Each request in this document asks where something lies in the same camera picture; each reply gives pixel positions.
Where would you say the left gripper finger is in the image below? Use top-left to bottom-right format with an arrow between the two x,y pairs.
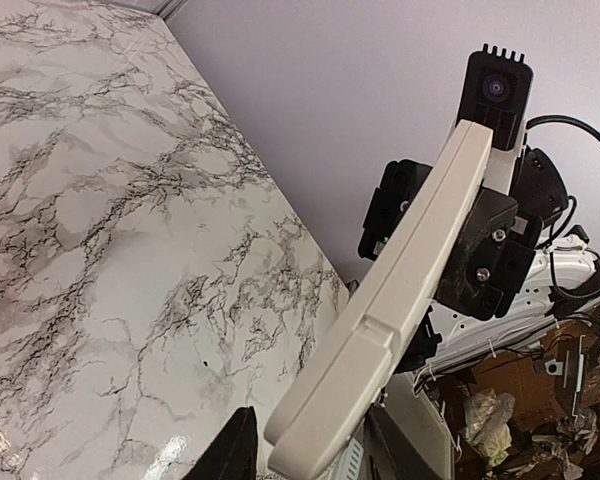
183,407 -> 258,480

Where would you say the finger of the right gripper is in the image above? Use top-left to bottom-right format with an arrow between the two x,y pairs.
435,187 -> 518,318

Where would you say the white remote control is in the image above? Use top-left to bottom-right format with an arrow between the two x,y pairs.
264,120 -> 492,479

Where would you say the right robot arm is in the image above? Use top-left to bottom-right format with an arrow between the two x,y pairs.
394,196 -> 600,376

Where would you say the cardboard box with clutter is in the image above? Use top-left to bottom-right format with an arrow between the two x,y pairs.
415,304 -> 600,479

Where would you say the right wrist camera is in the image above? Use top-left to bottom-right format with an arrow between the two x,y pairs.
456,44 -> 534,151

